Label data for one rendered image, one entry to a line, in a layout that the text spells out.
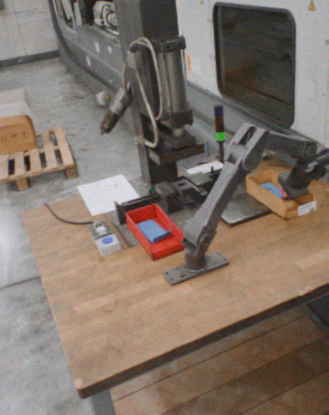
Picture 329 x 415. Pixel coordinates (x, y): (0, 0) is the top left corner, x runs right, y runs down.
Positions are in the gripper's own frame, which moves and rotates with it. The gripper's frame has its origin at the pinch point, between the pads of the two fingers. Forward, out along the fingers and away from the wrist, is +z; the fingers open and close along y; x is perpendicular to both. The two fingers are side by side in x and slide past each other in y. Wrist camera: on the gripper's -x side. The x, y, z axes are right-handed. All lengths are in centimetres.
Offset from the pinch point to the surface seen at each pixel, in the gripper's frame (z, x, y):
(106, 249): 6, 66, 5
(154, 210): 10.9, 43.2, 16.4
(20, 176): 219, 76, 202
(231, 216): 2.5, 21.1, 0.5
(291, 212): -3.5, 3.4, -7.8
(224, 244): -1.4, 30.8, -10.0
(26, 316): 137, 100, 41
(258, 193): 4.3, 5.9, 6.8
